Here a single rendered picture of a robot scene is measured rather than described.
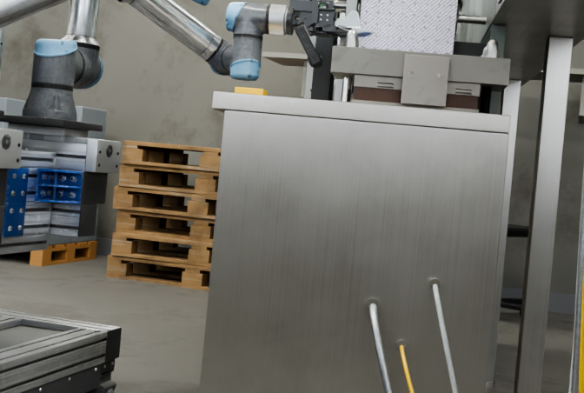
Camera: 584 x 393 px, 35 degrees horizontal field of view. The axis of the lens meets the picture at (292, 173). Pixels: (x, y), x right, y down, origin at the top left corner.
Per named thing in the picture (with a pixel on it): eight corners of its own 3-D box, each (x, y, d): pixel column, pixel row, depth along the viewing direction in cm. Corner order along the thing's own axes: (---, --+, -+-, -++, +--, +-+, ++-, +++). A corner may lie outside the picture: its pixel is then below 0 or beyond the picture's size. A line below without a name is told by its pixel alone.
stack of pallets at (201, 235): (324, 288, 595) (336, 160, 595) (288, 302, 520) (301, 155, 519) (159, 267, 628) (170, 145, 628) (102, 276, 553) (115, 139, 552)
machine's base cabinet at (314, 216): (303, 320, 462) (319, 146, 461) (434, 334, 454) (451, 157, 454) (187, 489, 211) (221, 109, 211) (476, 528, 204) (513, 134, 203)
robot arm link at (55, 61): (22, 81, 262) (26, 32, 262) (46, 86, 275) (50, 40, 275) (61, 83, 259) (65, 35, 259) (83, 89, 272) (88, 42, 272)
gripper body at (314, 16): (336, 1, 230) (288, -3, 231) (333, 36, 230) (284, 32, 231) (338, 6, 238) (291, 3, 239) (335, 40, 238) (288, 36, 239)
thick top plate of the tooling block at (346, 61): (335, 78, 230) (337, 54, 230) (501, 91, 225) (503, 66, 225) (330, 71, 214) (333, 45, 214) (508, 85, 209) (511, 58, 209)
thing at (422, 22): (355, 62, 233) (362, -12, 233) (451, 69, 231) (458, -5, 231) (355, 62, 233) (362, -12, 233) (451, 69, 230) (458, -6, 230)
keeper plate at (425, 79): (400, 103, 212) (405, 55, 212) (445, 107, 211) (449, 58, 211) (400, 103, 210) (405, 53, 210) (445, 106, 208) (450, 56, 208)
